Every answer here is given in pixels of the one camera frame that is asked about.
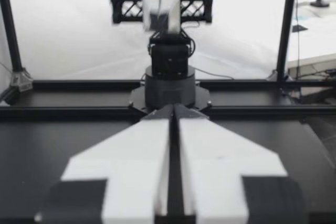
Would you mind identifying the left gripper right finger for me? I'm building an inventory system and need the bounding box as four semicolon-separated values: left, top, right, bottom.
174;104;316;224

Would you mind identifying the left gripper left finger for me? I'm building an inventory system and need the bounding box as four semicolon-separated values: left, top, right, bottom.
34;104;174;224

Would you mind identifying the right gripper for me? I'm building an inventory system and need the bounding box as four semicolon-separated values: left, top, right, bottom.
109;0;214;34

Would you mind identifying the white desk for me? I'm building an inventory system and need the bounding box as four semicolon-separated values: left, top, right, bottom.
285;0;336;78

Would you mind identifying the black frame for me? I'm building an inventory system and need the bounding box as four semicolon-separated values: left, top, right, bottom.
0;0;336;122

